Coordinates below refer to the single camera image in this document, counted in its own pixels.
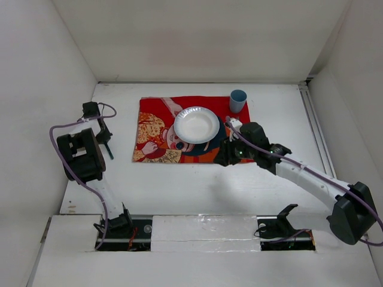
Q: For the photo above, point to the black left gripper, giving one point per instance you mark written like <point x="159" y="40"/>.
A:
<point x="105" y="137"/>

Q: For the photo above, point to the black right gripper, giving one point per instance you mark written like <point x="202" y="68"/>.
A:
<point x="225" y="153"/>

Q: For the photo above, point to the white blue-rimmed plate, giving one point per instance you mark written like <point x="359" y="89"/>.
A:
<point x="196" y="125"/>

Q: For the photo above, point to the green-handled fork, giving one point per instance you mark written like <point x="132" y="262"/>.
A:
<point x="109" y="151"/>

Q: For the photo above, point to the blue plastic cup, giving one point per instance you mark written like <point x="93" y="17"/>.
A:
<point x="237" y="101"/>

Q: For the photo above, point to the red patterned cloth placemat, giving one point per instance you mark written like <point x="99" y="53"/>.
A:
<point x="156" y="141"/>

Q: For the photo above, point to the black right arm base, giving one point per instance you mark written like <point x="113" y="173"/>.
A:
<point x="277" y="234"/>

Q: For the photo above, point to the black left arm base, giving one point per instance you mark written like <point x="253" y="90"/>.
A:
<point x="125" y="233"/>

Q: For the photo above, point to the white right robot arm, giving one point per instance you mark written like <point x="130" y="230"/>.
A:
<point x="352" y="209"/>

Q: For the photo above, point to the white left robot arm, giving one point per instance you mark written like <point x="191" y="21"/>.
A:
<point x="82" y="157"/>

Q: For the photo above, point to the aluminium rail on table edge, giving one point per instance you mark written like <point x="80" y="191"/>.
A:
<point x="314" y="123"/>

